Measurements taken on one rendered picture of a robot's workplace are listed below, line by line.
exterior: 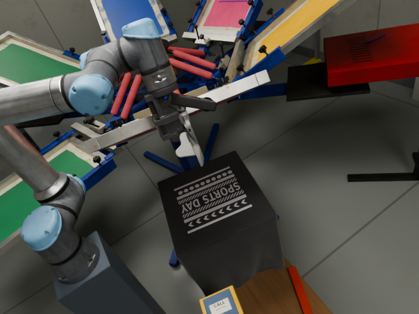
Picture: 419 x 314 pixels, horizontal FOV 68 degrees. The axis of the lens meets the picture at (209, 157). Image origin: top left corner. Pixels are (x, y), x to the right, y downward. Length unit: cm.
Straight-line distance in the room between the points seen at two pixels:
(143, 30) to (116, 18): 248
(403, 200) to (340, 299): 90
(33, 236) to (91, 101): 50
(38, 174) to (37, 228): 16
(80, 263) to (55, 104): 57
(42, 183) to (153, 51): 55
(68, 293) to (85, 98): 68
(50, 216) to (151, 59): 55
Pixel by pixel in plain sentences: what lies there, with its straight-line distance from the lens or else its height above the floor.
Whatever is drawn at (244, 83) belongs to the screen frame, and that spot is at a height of 155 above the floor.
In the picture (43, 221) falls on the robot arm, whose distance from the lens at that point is 102.
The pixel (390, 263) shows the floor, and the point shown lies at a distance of 234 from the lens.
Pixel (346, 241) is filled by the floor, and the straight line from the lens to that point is 239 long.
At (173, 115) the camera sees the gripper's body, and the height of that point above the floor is 163.
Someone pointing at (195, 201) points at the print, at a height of 95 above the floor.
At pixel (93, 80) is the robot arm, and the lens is 64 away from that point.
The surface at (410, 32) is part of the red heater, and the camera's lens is 223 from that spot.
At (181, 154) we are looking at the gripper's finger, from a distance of 75.
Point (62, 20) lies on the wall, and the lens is 477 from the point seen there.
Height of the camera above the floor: 201
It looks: 40 degrees down
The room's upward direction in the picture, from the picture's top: 19 degrees counter-clockwise
